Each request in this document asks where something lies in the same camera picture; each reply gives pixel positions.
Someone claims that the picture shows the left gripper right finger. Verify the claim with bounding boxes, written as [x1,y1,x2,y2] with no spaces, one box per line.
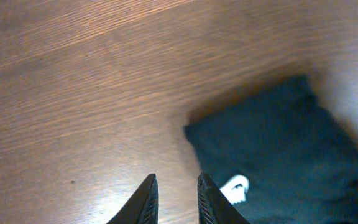
[197,173,250,224]

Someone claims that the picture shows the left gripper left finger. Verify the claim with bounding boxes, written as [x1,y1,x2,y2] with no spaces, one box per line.
[107,174,158,224]

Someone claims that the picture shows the black t-shirt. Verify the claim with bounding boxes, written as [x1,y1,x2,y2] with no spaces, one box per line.
[184,75,358,223]

